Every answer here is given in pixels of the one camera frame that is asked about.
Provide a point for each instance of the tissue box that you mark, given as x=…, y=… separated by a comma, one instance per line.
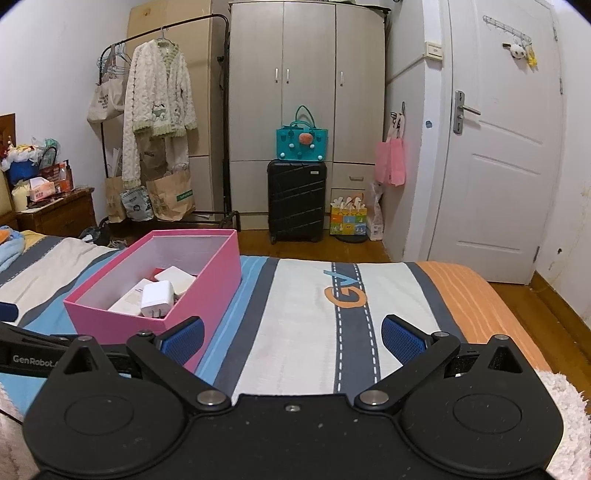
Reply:
x=41, y=188

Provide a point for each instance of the wooden headboard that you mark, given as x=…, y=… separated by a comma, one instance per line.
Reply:
x=7, y=134

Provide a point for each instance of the black bag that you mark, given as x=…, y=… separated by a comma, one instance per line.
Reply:
x=94, y=233

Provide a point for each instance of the beige tall cabinet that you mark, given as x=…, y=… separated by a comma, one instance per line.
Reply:
x=203, y=92

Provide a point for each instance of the white door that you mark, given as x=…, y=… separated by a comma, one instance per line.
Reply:
x=498, y=207

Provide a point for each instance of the small white printed bag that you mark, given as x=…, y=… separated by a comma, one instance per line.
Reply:
x=136, y=205

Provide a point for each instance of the small white remote control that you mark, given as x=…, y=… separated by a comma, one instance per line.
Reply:
x=127, y=300

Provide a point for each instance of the blue plastic bag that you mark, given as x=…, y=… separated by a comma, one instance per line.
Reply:
x=21, y=170

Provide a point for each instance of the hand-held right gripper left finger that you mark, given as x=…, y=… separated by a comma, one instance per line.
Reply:
x=184, y=339

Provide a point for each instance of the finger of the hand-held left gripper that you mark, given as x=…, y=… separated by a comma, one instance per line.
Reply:
x=8, y=311

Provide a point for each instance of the beige canvas tote bag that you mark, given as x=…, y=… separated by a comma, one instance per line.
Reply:
x=104, y=104

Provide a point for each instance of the colourful gift bag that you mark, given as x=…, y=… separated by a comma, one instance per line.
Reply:
x=348, y=224

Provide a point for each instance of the black clothes rack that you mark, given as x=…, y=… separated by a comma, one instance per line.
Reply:
x=226, y=115

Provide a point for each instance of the black suitcase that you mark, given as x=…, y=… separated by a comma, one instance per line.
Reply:
x=295, y=203

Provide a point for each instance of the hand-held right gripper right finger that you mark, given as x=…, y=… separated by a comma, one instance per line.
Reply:
x=399, y=337

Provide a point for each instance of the grey wardrobe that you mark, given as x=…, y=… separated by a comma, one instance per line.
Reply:
x=304, y=55

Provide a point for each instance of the white light switch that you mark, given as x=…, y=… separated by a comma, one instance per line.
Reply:
x=433, y=49

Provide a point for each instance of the brown printed paper bag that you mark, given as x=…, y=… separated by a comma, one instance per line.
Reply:
x=152, y=154

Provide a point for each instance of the green plastic bag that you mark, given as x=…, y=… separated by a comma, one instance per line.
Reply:
x=46, y=150

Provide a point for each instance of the small plush toy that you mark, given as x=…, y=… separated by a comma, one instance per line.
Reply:
x=518, y=51

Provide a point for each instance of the wooden nightstand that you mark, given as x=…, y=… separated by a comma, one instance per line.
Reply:
x=60, y=214

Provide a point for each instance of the clear plastic bag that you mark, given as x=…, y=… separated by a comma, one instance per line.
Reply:
x=376, y=217

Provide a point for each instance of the teal tote bag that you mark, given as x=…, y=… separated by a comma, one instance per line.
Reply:
x=291, y=145

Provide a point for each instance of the large white cube charger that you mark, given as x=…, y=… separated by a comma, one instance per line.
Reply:
x=157, y=297

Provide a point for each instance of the white knitted cardigan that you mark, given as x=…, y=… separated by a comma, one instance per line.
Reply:
x=157, y=92

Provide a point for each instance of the blue blanket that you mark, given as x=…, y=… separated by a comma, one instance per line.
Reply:
x=11, y=251

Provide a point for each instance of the plain brown paper bag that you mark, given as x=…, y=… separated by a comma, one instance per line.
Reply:
x=113, y=198

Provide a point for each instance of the brown paper bag green label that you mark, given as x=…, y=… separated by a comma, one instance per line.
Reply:
x=168, y=198

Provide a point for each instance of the pink paper bag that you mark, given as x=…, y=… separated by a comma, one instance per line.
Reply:
x=390, y=164

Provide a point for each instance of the plain white remote control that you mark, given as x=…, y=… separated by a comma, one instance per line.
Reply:
x=178, y=277

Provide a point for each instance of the metal door hook rack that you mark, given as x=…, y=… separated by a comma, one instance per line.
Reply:
x=508, y=28

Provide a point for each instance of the pink cardboard box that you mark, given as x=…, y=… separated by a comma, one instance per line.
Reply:
x=106, y=323

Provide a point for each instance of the bunch of clothes hangers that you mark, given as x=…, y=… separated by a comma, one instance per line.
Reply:
x=113, y=57

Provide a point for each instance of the red package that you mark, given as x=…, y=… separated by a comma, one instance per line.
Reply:
x=57, y=177

